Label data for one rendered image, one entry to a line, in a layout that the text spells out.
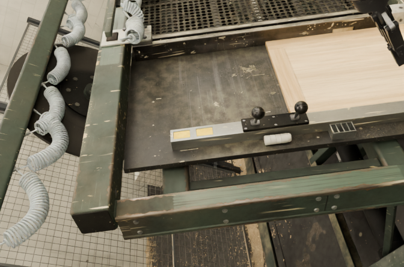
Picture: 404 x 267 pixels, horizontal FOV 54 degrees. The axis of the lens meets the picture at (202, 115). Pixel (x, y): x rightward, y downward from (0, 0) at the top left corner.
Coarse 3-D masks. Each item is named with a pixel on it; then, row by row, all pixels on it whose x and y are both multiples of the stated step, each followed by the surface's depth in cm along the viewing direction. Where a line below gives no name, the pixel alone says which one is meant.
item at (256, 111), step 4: (256, 108) 110; (260, 108) 110; (252, 112) 110; (256, 112) 110; (260, 112) 109; (264, 112) 110; (252, 116) 111; (256, 116) 110; (260, 116) 110; (264, 116) 111; (252, 120) 120; (256, 120) 117; (252, 124) 120; (256, 124) 120
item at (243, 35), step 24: (120, 0) 146; (264, 24) 156; (288, 24) 154; (312, 24) 153; (336, 24) 154; (360, 24) 155; (144, 48) 154; (168, 48) 155; (192, 48) 156; (216, 48) 157
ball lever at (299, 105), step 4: (296, 104) 110; (300, 104) 110; (304, 104) 110; (296, 108) 110; (300, 108) 109; (304, 108) 109; (296, 112) 111; (300, 112) 110; (304, 112) 110; (292, 116) 120; (296, 116) 118; (292, 120) 120
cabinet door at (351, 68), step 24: (288, 48) 152; (312, 48) 151; (336, 48) 150; (360, 48) 148; (384, 48) 147; (288, 72) 142; (312, 72) 141; (336, 72) 140; (360, 72) 138; (384, 72) 137; (288, 96) 133; (312, 96) 132; (336, 96) 131; (360, 96) 130; (384, 96) 128
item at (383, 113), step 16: (320, 112) 123; (336, 112) 122; (352, 112) 122; (368, 112) 121; (384, 112) 120; (400, 112) 120; (192, 128) 123; (224, 128) 122; (240, 128) 122; (288, 128) 120; (304, 128) 121; (320, 128) 122; (176, 144) 121; (192, 144) 122; (208, 144) 123
